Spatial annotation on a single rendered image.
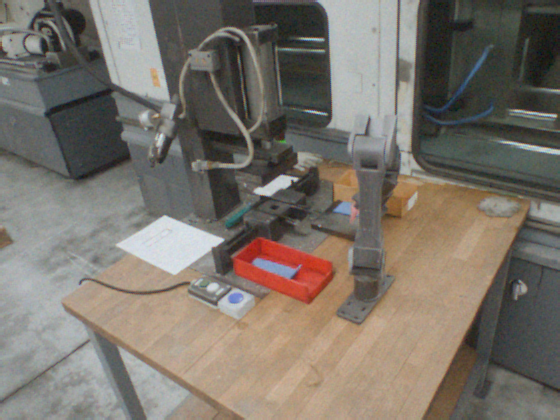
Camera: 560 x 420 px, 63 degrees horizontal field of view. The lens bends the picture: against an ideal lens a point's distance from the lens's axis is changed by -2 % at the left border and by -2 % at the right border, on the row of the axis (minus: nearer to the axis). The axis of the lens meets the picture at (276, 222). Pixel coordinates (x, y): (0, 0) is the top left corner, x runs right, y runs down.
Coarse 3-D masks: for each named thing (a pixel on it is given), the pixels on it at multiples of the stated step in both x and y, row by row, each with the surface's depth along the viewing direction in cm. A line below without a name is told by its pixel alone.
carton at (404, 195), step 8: (344, 176) 162; (352, 176) 165; (336, 184) 156; (344, 184) 163; (352, 184) 167; (400, 184) 155; (408, 184) 153; (416, 184) 151; (336, 192) 158; (344, 192) 156; (352, 192) 154; (400, 192) 156; (408, 192) 154; (416, 192) 153; (336, 200) 160; (344, 200) 158; (352, 200) 155; (392, 200) 146; (400, 200) 144; (408, 200) 155; (416, 200) 155; (392, 208) 147; (400, 208) 145; (408, 208) 150; (400, 216) 147
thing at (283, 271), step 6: (258, 264) 133; (264, 264) 132; (270, 264) 132; (276, 264) 132; (270, 270) 130; (276, 270) 129; (282, 270) 129; (288, 270) 129; (294, 270) 129; (282, 276) 127; (288, 276) 127
